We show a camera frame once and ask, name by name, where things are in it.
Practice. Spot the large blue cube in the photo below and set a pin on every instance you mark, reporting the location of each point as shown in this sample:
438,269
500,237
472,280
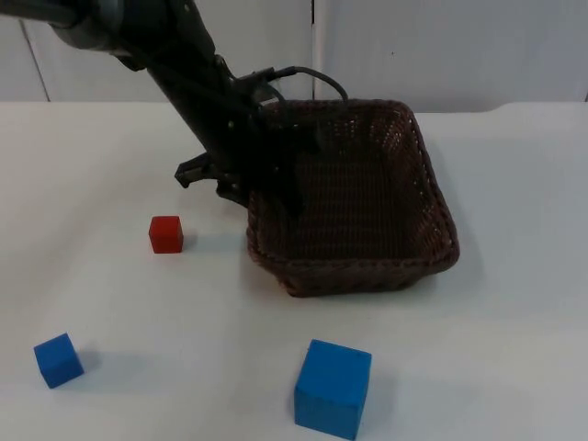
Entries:
331,390

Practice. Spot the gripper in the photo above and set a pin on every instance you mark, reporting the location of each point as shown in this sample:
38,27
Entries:
243,151

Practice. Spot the small blue cube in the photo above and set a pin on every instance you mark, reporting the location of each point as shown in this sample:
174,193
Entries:
59,361

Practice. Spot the dark brown wicker basket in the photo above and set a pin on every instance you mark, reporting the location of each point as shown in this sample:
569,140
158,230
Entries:
367,206

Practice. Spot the red cube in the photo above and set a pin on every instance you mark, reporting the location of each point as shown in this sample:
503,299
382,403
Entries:
165,234

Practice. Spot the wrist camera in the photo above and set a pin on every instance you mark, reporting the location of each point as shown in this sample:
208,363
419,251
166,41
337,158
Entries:
257,88

